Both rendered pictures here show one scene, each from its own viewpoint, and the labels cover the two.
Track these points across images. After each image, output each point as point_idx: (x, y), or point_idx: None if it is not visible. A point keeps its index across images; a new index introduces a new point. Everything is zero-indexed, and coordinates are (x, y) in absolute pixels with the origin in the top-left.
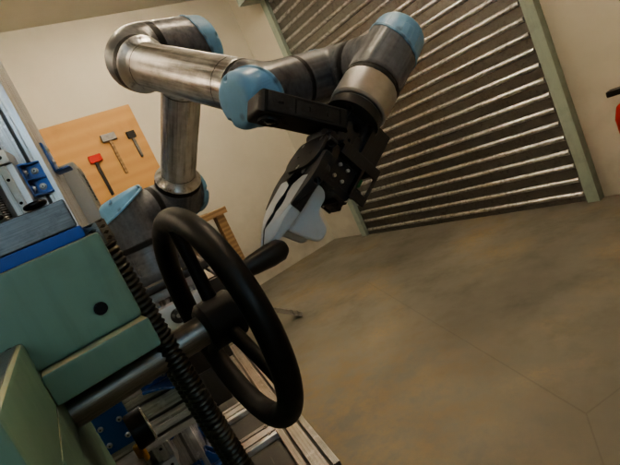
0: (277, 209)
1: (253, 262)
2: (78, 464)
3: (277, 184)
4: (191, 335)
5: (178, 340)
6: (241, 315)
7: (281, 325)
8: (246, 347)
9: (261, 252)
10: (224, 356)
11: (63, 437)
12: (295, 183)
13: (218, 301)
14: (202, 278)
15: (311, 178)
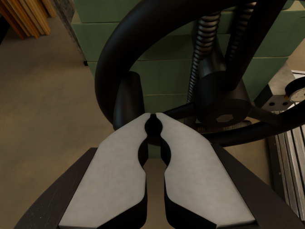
0: (165, 148)
1: (119, 87)
2: (105, 13)
3: (290, 219)
4: (201, 71)
5: (200, 62)
6: (197, 112)
7: (103, 112)
8: (169, 110)
9: (118, 97)
10: (267, 129)
11: (103, 0)
12: (121, 199)
13: (211, 89)
14: (228, 67)
15: (34, 204)
